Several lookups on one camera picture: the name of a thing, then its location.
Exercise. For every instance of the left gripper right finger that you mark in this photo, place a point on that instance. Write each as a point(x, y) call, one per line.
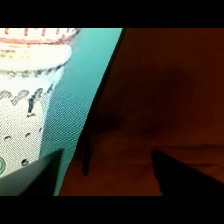
point(185, 178)

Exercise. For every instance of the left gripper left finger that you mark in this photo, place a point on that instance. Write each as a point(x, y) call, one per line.
point(31, 178)

